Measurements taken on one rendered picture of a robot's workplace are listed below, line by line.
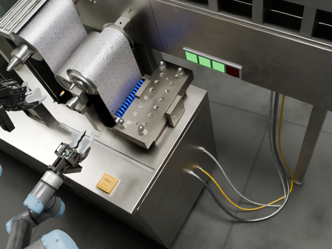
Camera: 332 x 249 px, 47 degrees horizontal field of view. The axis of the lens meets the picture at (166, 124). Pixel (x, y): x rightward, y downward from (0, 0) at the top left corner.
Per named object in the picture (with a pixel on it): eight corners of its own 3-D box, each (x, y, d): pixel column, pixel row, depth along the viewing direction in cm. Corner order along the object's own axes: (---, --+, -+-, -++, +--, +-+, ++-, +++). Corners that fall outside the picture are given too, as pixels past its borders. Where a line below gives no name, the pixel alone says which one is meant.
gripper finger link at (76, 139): (81, 124, 150) (70, 145, 146) (87, 132, 155) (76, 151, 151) (75, 122, 151) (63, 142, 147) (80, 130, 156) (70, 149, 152)
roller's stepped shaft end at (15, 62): (6, 71, 147) (2, 66, 145) (16, 60, 149) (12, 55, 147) (12, 74, 146) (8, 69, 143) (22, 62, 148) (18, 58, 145)
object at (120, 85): (112, 116, 164) (98, 92, 148) (141, 76, 172) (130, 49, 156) (113, 117, 164) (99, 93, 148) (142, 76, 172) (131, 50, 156)
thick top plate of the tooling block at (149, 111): (117, 134, 165) (113, 128, 160) (164, 67, 179) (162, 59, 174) (147, 149, 159) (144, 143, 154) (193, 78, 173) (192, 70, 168)
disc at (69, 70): (76, 88, 156) (60, 65, 144) (77, 87, 156) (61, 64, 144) (103, 99, 149) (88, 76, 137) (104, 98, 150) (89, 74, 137)
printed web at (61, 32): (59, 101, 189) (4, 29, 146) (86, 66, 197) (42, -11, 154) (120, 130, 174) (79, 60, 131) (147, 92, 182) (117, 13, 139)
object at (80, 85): (87, 95, 149) (71, 85, 149) (90, 91, 150) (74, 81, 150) (87, 88, 142) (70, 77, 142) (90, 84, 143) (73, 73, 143)
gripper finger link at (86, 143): (94, 132, 147) (77, 149, 144) (99, 139, 152) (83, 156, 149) (89, 128, 148) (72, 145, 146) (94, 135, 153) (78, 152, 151)
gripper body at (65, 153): (77, 147, 143) (57, 174, 139) (85, 157, 150) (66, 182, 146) (62, 139, 146) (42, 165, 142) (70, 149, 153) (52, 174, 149)
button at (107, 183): (97, 187, 162) (95, 185, 160) (106, 174, 165) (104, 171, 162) (109, 194, 159) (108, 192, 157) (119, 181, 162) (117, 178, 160)
